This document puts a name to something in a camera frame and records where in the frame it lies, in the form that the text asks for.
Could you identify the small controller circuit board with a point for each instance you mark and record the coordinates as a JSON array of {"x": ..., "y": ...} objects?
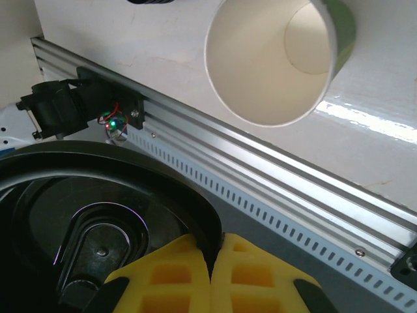
[{"x": 114, "y": 125}]

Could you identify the aluminium mounting rail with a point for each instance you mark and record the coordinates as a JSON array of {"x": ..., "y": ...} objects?
[{"x": 260, "y": 159}]

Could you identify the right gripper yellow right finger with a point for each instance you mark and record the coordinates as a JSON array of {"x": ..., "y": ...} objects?
[{"x": 254, "y": 280}]

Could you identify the grey metal shelf panel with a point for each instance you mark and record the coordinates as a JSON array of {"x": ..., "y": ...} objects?
[{"x": 293, "y": 277}]

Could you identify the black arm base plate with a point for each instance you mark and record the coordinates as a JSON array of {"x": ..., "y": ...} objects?
[
  {"x": 107, "y": 94},
  {"x": 407, "y": 267}
]

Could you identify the black plastic cup lid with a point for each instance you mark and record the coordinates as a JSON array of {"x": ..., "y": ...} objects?
[
  {"x": 148, "y": 2},
  {"x": 49, "y": 202}
]

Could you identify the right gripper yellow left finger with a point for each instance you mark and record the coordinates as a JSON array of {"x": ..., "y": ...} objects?
[{"x": 169, "y": 277}]

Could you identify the paper coffee cup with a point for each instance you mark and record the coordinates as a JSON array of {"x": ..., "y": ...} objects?
[{"x": 260, "y": 65}]

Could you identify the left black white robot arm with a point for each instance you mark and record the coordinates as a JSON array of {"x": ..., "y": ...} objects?
[{"x": 55, "y": 107}]

